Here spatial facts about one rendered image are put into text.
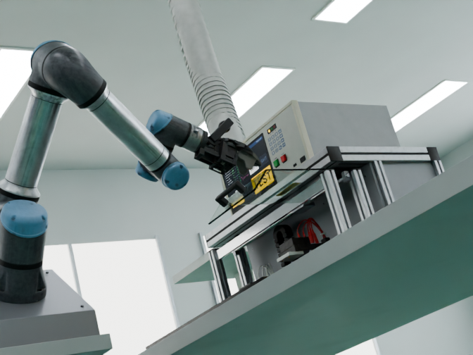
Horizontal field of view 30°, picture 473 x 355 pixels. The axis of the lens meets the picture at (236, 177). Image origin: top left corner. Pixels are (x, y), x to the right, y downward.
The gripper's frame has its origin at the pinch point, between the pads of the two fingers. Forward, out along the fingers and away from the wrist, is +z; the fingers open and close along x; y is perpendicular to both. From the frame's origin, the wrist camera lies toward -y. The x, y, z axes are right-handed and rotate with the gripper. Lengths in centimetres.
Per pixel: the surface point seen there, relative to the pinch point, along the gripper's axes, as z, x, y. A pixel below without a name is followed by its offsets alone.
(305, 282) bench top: -6, 41, 57
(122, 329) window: 148, -468, -138
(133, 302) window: 153, -468, -165
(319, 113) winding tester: 10.9, 14.3, -15.1
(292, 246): 11.1, 6.2, 27.2
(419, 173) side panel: 41.6, 24.2, -2.2
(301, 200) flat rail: 10.4, 9.8, 13.8
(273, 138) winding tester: 3.6, 1.6, -9.2
